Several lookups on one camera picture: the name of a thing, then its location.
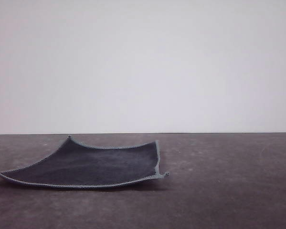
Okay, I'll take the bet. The purple towel with grey hem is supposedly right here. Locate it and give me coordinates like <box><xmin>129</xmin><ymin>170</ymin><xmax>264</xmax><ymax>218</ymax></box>
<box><xmin>0</xmin><ymin>135</ymin><xmax>170</xmax><ymax>190</ymax></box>

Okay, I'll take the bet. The grey table cloth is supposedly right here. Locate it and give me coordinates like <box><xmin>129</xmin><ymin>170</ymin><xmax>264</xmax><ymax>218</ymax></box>
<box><xmin>0</xmin><ymin>132</ymin><xmax>286</xmax><ymax>229</ymax></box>

